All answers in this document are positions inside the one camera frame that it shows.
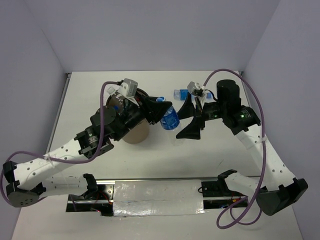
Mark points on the blue label bottle top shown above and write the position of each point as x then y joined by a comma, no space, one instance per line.
181,95

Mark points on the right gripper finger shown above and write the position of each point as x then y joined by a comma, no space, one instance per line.
193,130
187,109

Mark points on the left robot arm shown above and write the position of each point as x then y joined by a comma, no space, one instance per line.
31,177

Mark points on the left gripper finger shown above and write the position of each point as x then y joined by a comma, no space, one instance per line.
151,100
157,110

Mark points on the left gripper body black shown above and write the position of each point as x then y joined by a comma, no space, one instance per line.
133,113

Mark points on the green label bottle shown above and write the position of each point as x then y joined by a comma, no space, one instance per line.
110,91

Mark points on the silver foil covered rail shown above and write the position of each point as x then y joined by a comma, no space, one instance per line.
157,198

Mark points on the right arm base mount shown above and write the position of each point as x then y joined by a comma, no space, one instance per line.
214,197

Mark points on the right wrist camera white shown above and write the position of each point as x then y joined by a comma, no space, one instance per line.
195,90

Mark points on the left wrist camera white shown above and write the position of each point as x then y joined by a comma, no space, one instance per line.
128,88

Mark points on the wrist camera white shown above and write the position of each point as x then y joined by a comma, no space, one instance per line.
128,88
195,90

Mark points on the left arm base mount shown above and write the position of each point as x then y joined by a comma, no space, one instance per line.
101,201

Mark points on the brown bin with black rim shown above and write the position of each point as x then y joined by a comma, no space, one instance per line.
137,134

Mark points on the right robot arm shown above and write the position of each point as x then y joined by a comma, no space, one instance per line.
280,188

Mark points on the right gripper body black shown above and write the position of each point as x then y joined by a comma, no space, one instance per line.
210,111

